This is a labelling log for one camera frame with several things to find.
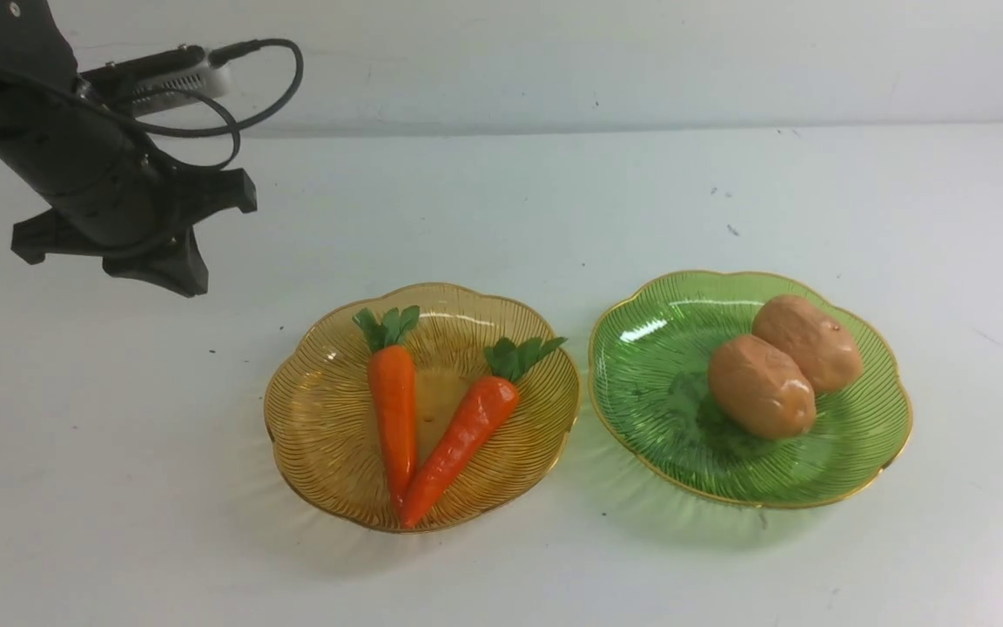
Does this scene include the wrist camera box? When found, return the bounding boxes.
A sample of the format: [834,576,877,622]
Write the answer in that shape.
[79,46,233,118]

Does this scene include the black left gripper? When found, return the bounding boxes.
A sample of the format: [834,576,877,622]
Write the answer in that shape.
[0,1,258,298]

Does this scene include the toy potato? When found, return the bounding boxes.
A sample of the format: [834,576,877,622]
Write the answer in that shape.
[752,294,864,395]
[707,334,818,441]

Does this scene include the toy carrot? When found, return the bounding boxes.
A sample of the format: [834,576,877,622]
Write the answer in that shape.
[352,305,421,511]
[401,337,568,529]

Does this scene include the green plastic flower plate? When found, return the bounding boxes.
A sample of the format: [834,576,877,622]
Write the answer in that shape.
[589,270,914,509]

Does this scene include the black camera cable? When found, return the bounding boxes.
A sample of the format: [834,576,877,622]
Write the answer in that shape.
[0,37,305,171]

